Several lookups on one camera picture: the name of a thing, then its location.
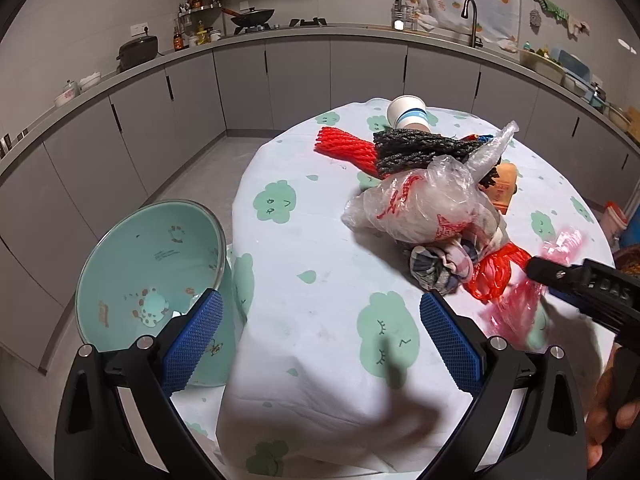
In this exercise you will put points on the orange snack packet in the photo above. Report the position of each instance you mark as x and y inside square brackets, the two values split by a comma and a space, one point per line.
[505, 185]

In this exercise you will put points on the grey kitchen cabinets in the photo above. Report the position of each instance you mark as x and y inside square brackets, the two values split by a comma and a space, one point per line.
[300, 80]

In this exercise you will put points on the crumpled plaid cloth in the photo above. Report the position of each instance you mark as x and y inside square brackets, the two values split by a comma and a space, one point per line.
[440, 265]

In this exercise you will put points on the white cloth on counter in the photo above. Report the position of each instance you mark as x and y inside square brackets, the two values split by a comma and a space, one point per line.
[507, 45]

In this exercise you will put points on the person's right hand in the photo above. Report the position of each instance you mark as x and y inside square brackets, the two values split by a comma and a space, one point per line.
[600, 410]

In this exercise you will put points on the white wall hook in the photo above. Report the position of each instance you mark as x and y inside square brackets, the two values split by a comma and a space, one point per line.
[626, 46]

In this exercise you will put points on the floral white bowl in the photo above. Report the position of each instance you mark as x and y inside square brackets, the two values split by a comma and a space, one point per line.
[67, 94]

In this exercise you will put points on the green striped hanging cloth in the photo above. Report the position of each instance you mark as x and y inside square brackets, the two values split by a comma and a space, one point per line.
[550, 6]

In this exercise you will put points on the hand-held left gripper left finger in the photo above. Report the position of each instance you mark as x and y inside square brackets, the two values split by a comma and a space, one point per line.
[192, 340]

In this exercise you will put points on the blue plastic basket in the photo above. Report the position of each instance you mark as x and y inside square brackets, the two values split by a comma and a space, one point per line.
[572, 62]

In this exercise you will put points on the plain white bowl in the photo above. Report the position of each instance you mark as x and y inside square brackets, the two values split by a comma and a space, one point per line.
[90, 81]

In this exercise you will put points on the spice rack with bottles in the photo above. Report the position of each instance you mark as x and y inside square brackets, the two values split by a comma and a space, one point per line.
[197, 25]

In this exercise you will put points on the dark kitchen faucet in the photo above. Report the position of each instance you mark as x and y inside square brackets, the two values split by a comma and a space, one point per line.
[471, 20]

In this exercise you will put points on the white hanging cloth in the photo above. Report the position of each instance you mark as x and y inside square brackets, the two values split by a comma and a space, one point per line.
[579, 26]

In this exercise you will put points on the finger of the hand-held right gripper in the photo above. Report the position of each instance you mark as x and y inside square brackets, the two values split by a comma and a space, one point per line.
[552, 277]

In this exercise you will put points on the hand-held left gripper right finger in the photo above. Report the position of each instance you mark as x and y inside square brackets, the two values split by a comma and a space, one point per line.
[450, 340]

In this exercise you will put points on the white wall socket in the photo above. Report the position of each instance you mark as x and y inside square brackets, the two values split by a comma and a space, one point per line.
[140, 28]

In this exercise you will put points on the black gas stove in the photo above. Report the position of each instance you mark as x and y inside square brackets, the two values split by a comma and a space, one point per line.
[307, 23]

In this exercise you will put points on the black wok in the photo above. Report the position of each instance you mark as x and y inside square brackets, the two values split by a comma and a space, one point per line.
[252, 16]

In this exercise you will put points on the black rice cooker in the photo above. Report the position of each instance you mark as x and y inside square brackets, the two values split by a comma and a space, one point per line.
[137, 52]

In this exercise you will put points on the metal utensil holder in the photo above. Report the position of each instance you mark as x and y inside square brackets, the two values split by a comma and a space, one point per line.
[404, 15]

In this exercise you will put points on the clear red printed plastic bag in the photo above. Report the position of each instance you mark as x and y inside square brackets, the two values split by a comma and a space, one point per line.
[415, 205]

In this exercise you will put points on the red foam fruit net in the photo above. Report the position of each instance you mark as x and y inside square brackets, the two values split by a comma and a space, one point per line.
[345, 147]

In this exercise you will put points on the grey kitchen countertop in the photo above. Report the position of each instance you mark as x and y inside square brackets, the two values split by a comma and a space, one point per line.
[350, 31]

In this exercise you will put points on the white paper cup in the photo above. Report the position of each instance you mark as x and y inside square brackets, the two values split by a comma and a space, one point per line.
[407, 112]

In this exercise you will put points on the hanging steel scrubber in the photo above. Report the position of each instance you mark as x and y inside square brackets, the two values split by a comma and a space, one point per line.
[536, 18]

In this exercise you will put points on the red mesh net bag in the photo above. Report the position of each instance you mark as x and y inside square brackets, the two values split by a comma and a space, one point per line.
[492, 272]

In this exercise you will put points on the mint green trash bin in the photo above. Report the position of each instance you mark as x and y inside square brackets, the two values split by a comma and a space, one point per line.
[150, 250]

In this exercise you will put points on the black foam fruit net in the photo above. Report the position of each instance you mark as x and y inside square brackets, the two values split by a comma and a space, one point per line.
[415, 150]

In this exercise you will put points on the pink plastic wrapper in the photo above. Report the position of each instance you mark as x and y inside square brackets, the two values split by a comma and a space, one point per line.
[515, 305]

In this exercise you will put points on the beige wash basin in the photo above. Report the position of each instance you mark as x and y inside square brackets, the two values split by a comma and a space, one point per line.
[537, 67]

